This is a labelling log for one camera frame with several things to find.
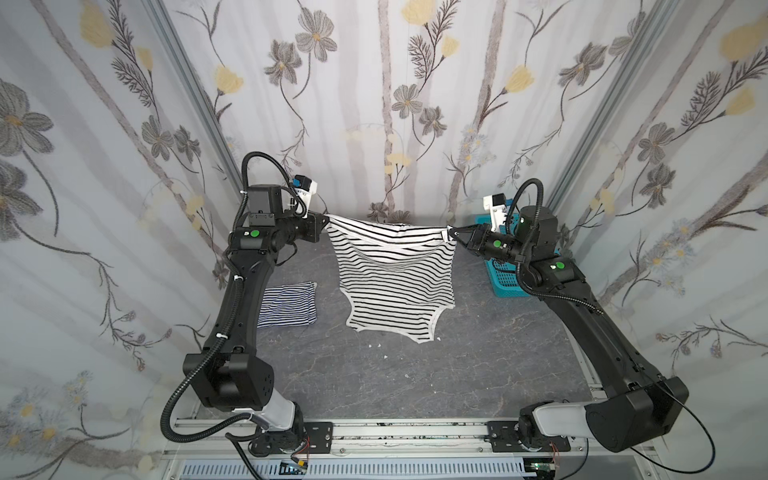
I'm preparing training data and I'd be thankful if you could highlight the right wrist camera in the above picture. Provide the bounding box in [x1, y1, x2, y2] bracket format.
[483, 193, 508, 233]

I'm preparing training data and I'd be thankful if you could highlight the blue white striped tank top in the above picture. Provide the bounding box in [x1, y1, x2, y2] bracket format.
[257, 282, 318, 329]

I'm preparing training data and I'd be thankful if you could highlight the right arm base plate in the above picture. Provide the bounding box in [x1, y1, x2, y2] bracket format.
[486, 420, 571, 453]

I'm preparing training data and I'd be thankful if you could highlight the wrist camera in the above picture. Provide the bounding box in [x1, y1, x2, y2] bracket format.
[292, 174, 318, 209]
[483, 193, 508, 233]

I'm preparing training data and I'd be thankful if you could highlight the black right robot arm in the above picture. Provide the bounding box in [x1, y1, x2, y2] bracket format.
[448, 178, 689, 453]

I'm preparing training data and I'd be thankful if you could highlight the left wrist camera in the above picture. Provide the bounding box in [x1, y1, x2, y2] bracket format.
[292, 174, 318, 209]

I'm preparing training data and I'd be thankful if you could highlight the aluminium mounting rail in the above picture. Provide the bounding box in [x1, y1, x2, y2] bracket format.
[161, 417, 661, 461]

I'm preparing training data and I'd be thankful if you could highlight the left corrugated black cable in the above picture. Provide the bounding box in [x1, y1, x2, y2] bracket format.
[159, 275, 271, 445]

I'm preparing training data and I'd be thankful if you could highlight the white slotted cable duct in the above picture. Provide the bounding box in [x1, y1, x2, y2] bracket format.
[178, 458, 538, 480]

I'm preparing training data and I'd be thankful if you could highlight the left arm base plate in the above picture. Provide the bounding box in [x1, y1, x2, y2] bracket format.
[248, 422, 334, 457]

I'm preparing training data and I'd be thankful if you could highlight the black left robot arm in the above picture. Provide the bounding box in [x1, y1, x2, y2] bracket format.
[159, 151, 329, 456]

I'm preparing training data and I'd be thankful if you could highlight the teal plastic basket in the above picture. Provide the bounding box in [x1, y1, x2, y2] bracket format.
[475, 200, 528, 298]

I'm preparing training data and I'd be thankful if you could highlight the black white striped tank top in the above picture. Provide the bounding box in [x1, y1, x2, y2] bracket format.
[327, 215, 456, 344]

